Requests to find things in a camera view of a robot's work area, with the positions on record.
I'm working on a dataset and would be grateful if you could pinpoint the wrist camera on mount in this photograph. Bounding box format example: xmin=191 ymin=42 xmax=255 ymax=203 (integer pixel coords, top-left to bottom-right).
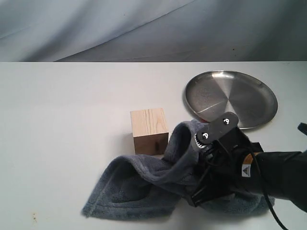
xmin=192 ymin=112 xmax=239 ymax=150

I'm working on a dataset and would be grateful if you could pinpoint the white backdrop cloth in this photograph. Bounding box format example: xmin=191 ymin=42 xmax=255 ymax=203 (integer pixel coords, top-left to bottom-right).
xmin=0 ymin=0 xmax=307 ymax=62

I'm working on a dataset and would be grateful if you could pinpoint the round steel plate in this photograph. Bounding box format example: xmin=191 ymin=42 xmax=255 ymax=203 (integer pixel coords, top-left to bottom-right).
xmin=183 ymin=70 xmax=278 ymax=129

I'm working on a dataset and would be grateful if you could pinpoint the blue fleece towel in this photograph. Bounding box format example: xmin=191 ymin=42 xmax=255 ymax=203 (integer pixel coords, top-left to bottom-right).
xmin=81 ymin=119 xmax=275 ymax=219

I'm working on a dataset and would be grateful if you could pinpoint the light wooden cube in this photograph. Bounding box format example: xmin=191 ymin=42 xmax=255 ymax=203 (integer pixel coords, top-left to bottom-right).
xmin=130 ymin=108 xmax=169 ymax=156

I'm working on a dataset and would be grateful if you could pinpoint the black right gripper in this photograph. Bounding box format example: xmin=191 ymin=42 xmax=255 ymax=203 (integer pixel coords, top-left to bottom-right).
xmin=185 ymin=127 xmax=263 ymax=207

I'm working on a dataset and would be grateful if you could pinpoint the black camera cable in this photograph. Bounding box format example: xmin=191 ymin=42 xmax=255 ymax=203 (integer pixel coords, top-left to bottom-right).
xmin=199 ymin=140 xmax=292 ymax=230

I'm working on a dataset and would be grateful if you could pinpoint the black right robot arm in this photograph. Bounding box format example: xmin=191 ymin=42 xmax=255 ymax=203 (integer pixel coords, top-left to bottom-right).
xmin=188 ymin=122 xmax=307 ymax=211

